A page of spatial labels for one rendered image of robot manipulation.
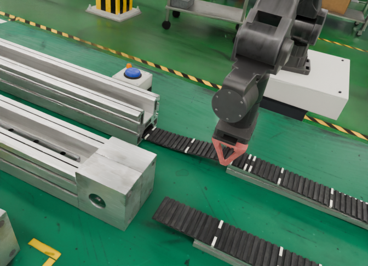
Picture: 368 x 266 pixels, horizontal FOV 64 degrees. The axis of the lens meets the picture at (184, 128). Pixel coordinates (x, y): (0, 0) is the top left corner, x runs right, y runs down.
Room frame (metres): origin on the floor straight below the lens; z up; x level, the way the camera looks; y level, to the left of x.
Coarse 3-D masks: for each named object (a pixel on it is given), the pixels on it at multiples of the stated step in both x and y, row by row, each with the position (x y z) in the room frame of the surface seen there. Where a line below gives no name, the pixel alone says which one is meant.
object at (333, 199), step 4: (332, 188) 0.42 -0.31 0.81; (332, 192) 0.41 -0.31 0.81; (336, 192) 0.41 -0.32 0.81; (332, 196) 0.40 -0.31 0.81; (336, 196) 0.40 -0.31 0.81; (328, 200) 0.39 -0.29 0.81; (332, 200) 0.39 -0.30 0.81; (336, 200) 0.39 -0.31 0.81; (328, 204) 0.38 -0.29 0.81; (332, 204) 0.38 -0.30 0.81; (336, 204) 0.38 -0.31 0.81; (332, 208) 0.38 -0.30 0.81; (336, 208) 0.37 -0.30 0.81
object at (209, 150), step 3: (210, 144) 0.50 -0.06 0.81; (213, 144) 0.50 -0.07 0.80; (207, 147) 0.49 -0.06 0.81; (210, 147) 0.49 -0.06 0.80; (213, 147) 0.49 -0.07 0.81; (204, 150) 0.48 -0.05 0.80; (207, 150) 0.48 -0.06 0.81; (210, 150) 0.48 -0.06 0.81; (213, 150) 0.48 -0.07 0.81; (204, 153) 0.47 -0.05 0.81; (207, 153) 0.47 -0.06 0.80; (210, 153) 0.47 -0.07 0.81; (201, 156) 0.46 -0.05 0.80; (204, 156) 0.46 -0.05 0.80; (207, 156) 0.46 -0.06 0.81; (210, 156) 0.46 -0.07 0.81
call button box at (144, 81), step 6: (120, 72) 0.69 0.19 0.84; (144, 72) 0.71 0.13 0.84; (114, 78) 0.66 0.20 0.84; (120, 78) 0.66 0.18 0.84; (126, 78) 0.66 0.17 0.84; (132, 78) 0.66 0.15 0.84; (138, 78) 0.67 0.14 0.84; (144, 78) 0.68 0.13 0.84; (150, 78) 0.70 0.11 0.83; (132, 84) 0.64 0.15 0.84; (138, 84) 0.64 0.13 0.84; (144, 84) 0.67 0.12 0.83; (150, 84) 0.70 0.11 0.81; (150, 90) 0.70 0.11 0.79
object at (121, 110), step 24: (0, 48) 0.68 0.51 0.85; (24, 48) 0.68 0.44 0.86; (0, 72) 0.59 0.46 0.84; (24, 72) 0.57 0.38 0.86; (48, 72) 0.64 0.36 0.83; (72, 72) 0.61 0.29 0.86; (24, 96) 0.57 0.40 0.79; (48, 96) 0.55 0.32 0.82; (72, 96) 0.54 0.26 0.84; (96, 96) 0.52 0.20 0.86; (120, 96) 0.57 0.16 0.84; (144, 96) 0.56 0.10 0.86; (96, 120) 0.51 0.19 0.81; (120, 120) 0.49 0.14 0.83; (144, 120) 0.52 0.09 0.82
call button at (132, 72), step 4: (128, 68) 0.69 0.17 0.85; (132, 68) 0.70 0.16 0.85; (136, 68) 0.70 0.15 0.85; (128, 72) 0.67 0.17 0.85; (132, 72) 0.68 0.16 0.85; (136, 72) 0.68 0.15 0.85; (140, 72) 0.69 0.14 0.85; (128, 76) 0.67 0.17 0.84; (132, 76) 0.67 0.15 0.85; (136, 76) 0.67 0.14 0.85
